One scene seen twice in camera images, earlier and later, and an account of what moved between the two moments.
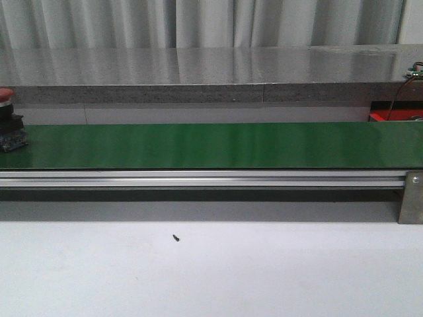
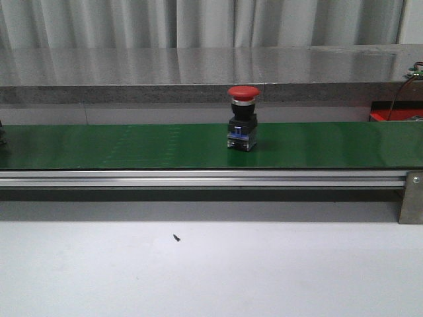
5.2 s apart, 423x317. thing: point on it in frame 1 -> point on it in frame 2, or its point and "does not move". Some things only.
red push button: x=12 y=133 -> x=243 y=121
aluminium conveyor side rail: x=153 y=179 does not move
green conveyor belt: x=396 y=144 does not move
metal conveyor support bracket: x=411 y=209 does not move
